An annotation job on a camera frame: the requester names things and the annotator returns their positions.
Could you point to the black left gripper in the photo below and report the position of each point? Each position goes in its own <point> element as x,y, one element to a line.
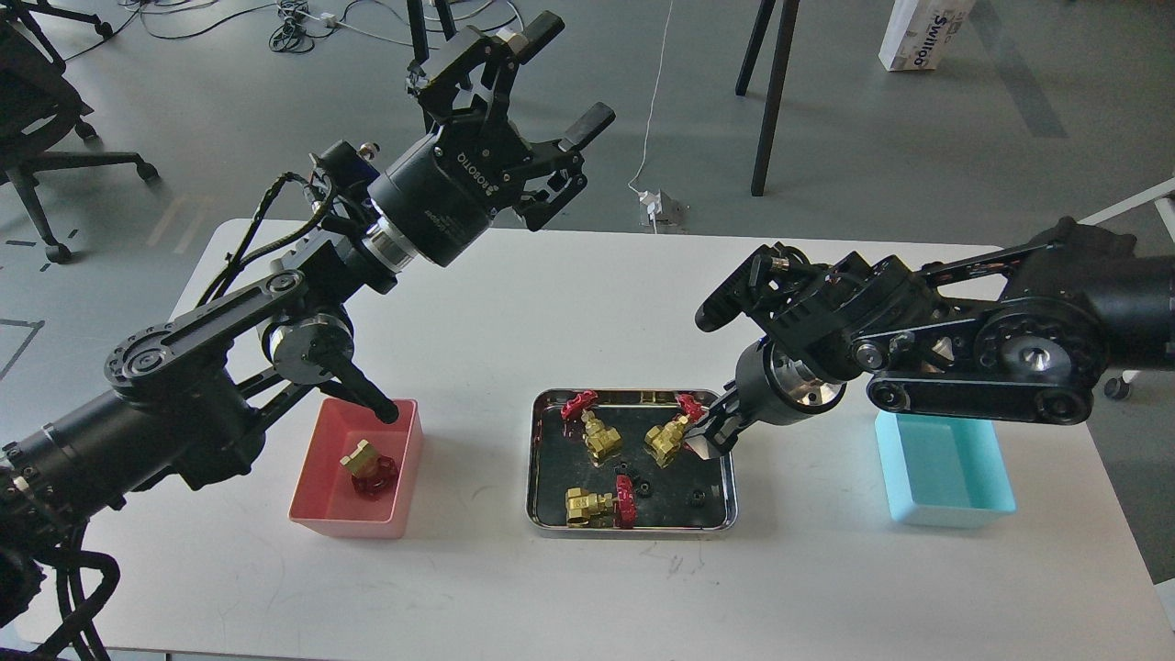
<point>437,198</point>

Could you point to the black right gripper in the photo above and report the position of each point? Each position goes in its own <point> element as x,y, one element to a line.
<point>768,387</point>

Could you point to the brass valve red handle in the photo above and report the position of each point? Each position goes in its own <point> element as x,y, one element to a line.
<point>371,472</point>

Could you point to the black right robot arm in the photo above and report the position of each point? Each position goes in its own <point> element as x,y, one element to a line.
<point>1016,335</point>

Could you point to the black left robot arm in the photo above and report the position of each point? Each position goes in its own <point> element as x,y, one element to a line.
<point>194,396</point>

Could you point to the brass valve top right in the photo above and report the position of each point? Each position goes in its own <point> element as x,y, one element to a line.
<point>663,441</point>

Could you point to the brass valve top left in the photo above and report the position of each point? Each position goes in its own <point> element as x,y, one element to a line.
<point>601,440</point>

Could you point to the brass valve bottom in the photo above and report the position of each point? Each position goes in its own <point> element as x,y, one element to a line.
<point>585,509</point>

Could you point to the light blue plastic box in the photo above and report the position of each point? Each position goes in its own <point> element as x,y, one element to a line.
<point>943,472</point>

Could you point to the white cardboard box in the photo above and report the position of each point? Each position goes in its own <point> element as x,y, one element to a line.
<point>918,33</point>

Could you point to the pink plastic box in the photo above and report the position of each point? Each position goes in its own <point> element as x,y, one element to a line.
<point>325,500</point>

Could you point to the shiny metal tray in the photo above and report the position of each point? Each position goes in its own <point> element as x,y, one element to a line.
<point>559,460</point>

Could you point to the black stand left legs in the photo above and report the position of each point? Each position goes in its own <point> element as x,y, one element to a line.
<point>418,23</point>

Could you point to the black stand legs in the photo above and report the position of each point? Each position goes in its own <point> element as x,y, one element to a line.
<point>418,23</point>
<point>775,80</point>

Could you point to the floor power socket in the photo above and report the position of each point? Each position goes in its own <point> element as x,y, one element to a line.
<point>659,211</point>

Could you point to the black stand right legs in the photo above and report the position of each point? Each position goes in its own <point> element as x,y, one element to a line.
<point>775,80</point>

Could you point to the black office chair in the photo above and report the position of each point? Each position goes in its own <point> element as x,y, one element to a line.
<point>39,109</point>

